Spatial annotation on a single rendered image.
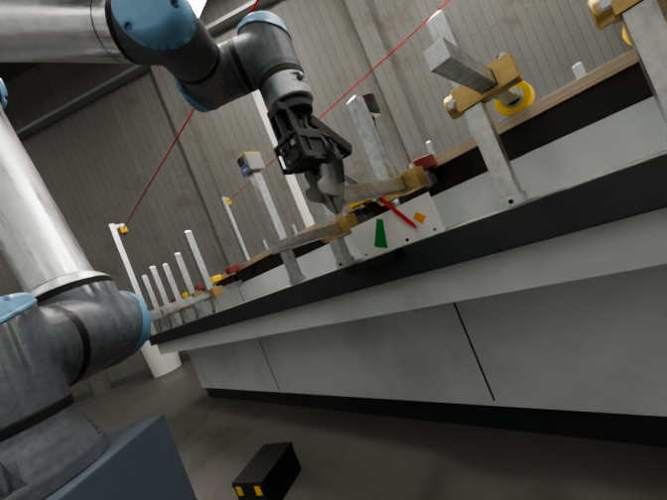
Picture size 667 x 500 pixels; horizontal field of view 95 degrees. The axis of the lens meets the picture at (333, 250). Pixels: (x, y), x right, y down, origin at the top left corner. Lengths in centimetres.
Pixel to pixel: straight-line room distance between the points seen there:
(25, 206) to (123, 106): 641
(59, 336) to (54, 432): 14
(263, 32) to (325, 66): 520
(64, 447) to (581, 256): 89
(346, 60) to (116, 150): 440
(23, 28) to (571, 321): 122
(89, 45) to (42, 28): 6
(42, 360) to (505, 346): 106
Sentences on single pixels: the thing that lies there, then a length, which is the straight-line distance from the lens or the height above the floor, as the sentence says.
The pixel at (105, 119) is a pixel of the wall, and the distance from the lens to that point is 736.
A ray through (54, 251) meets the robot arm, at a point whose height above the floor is 95.
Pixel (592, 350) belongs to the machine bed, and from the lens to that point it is 105.
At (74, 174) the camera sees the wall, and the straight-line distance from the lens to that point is 761.
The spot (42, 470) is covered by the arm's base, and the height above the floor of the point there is 63.
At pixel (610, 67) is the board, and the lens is 92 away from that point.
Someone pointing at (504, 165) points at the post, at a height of 78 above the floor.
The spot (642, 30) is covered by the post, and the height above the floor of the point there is 88.
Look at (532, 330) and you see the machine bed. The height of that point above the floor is 34.
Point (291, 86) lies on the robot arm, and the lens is 60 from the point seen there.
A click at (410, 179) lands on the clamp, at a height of 85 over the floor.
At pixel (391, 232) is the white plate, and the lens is 83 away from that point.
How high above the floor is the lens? 74
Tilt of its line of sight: 1 degrees up
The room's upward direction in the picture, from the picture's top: 22 degrees counter-clockwise
